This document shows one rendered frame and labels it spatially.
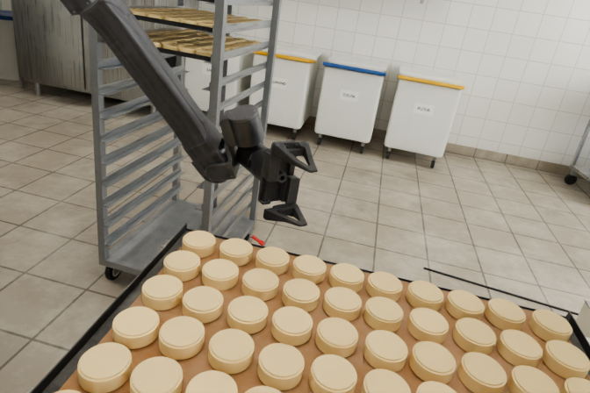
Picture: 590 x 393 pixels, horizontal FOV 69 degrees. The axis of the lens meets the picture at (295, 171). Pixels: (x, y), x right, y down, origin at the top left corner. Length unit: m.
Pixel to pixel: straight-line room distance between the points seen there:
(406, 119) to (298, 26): 1.47
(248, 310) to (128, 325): 0.14
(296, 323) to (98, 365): 0.22
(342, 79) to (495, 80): 1.52
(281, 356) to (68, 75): 4.22
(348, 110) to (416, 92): 0.60
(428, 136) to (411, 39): 1.03
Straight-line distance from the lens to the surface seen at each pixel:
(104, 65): 1.71
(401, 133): 3.90
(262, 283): 0.60
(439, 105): 3.85
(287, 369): 0.50
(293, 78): 3.89
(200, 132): 0.79
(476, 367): 0.58
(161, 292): 0.58
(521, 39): 4.56
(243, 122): 0.76
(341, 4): 4.44
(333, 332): 0.55
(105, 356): 0.51
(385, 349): 0.55
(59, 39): 4.57
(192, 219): 2.28
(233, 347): 0.51
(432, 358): 0.56
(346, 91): 3.83
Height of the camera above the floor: 1.29
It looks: 23 degrees down
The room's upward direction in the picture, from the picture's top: 9 degrees clockwise
